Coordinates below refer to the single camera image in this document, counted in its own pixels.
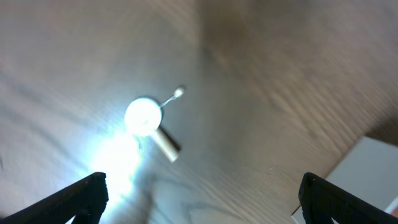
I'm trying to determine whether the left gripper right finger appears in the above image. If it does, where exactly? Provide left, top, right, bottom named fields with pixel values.
left=298, top=172, right=397, bottom=224

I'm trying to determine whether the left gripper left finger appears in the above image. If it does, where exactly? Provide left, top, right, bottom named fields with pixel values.
left=1, top=172, right=109, bottom=224

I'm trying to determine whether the white wooden paddle ball toy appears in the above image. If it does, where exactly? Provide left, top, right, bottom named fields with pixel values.
left=124, top=86, right=185, bottom=162

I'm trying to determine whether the white cardboard box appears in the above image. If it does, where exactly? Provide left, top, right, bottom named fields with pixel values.
left=292, top=137, right=397, bottom=223

